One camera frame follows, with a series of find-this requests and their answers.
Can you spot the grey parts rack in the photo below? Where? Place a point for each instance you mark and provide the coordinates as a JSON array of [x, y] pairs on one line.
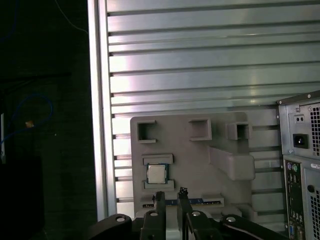
[[190, 160]]

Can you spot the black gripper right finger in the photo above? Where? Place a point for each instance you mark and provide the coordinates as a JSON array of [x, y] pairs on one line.
[[195, 227]]

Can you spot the grey power supply unit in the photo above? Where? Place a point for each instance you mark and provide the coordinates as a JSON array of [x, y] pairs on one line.
[[306, 127]]

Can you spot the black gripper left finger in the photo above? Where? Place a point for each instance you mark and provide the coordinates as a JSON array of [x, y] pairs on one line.
[[155, 225]]

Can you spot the silver CPU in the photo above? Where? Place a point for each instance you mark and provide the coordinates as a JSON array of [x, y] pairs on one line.
[[157, 173]]

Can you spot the RAM stick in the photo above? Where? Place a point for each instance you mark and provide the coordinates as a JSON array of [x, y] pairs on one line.
[[210, 202]]

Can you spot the black PC case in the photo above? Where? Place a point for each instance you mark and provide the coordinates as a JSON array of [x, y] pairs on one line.
[[306, 212]]

